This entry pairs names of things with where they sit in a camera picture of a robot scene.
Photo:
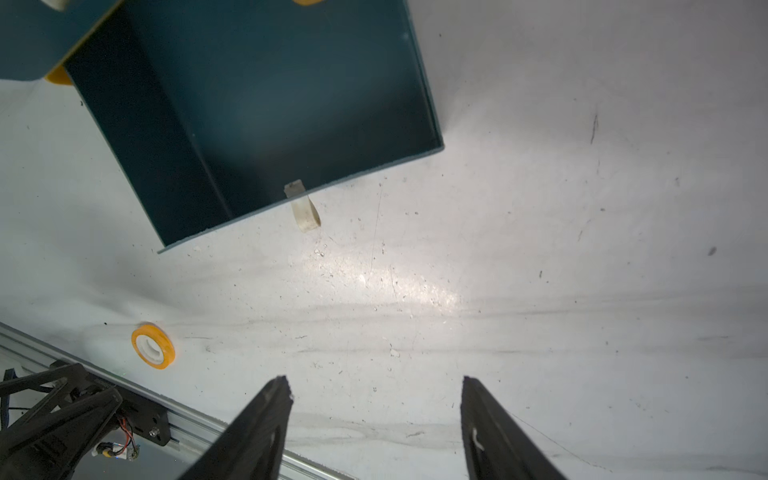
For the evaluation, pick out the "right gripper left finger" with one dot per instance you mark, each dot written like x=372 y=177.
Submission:
x=252 y=445

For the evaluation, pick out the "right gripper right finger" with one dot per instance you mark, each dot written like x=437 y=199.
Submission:
x=495 y=446

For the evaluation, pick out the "teal three-drawer cabinet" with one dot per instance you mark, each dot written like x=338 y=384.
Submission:
x=212 y=108

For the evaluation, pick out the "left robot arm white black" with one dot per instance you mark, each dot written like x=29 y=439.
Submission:
x=51 y=437

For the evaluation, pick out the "orange tape roll left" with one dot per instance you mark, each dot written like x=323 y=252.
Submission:
x=153 y=346

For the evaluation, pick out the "yellow board under cabinet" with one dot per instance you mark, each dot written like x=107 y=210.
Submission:
x=59 y=76

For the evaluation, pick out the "aluminium mounting rail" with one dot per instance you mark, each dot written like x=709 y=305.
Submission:
x=191 y=431

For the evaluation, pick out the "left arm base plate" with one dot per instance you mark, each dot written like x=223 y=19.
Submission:
x=147 y=418

